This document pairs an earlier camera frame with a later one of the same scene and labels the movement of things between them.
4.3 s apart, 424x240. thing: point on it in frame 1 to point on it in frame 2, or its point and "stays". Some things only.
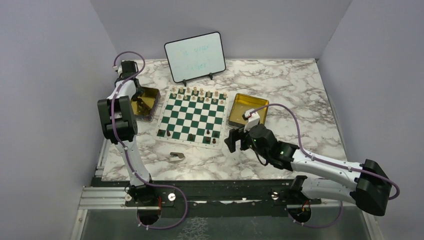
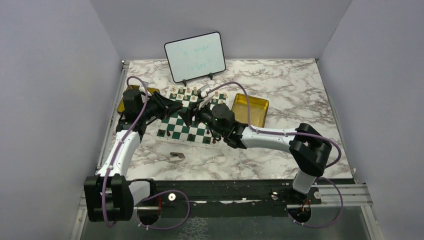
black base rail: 218,199 stays
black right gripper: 235,134 to 187,116
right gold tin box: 241,103 stays
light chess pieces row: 198,95 stays
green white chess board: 193,116 stays
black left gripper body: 139,90 to 152,110
